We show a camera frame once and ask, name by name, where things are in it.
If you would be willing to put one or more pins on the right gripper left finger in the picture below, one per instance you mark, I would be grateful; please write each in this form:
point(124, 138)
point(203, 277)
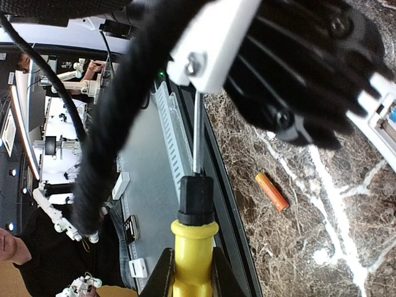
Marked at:
point(160, 283)

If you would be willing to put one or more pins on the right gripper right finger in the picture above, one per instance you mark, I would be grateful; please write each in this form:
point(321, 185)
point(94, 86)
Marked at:
point(224, 282)

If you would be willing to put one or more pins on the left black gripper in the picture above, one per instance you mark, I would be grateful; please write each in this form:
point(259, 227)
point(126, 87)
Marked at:
point(302, 66)

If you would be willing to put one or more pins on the yellow handled screwdriver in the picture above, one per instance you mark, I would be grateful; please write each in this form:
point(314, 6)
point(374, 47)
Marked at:
point(195, 227)

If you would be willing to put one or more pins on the white remote control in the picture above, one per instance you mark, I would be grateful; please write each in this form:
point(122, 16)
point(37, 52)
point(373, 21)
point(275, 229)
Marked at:
point(376, 125)

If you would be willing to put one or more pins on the orange battery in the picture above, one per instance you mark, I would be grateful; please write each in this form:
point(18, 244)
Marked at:
point(272, 192)

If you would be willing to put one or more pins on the blue red battery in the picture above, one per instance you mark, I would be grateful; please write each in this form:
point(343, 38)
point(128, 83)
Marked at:
point(392, 114)

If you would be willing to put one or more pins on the person in black shirt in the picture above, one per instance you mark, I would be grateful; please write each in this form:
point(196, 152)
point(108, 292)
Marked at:
point(49, 261)

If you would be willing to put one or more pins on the black front rail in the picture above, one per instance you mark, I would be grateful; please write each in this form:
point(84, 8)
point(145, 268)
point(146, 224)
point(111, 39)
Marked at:
point(231, 238)

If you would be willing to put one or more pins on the white slotted cable duct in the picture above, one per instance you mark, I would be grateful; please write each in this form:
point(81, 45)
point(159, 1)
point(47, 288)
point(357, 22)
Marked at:
point(171, 136)

